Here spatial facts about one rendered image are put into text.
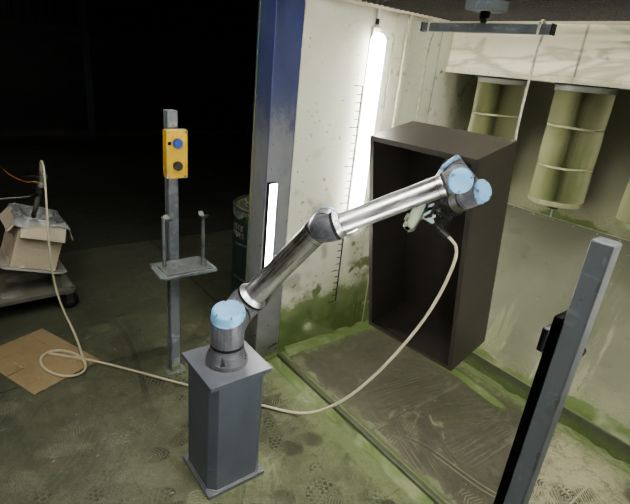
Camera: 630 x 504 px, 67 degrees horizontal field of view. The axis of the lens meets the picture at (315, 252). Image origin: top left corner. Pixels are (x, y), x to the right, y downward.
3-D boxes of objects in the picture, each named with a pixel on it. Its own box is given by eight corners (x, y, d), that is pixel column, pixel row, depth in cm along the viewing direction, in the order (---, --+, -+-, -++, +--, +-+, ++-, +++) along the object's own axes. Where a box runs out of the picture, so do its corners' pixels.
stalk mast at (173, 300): (176, 364, 314) (173, 109, 253) (180, 369, 310) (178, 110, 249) (168, 367, 310) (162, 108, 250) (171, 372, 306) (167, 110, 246)
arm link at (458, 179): (298, 228, 186) (469, 162, 166) (305, 219, 197) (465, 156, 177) (310, 254, 189) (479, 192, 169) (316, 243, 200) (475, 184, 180)
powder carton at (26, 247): (-12, 243, 358) (0, 194, 352) (50, 250, 388) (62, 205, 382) (0, 269, 321) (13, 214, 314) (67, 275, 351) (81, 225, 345)
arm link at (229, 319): (204, 347, 207) (205, 312, 201) (218, 328, 223) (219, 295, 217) (237, 354, 205) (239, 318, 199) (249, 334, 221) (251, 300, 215)
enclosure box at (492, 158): (403, 300, 317) (412, 120, 257) (484, 341, 278) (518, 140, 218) (368, 323, 297) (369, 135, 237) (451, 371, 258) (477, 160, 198)
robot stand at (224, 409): (208, 501, 221) (210, 389, 197) (182, 457, 243) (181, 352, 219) (264, 473, 239) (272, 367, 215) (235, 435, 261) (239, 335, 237)
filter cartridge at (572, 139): (538, 224, 294) (576, 83, 263) (511, 207, 327) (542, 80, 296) (593, 227, 297) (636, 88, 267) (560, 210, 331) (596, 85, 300)
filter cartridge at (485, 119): (504, 193, 364) (532, 79, 332) (501, 204, 333) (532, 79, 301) (456, 185, 376) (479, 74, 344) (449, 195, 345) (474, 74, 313)
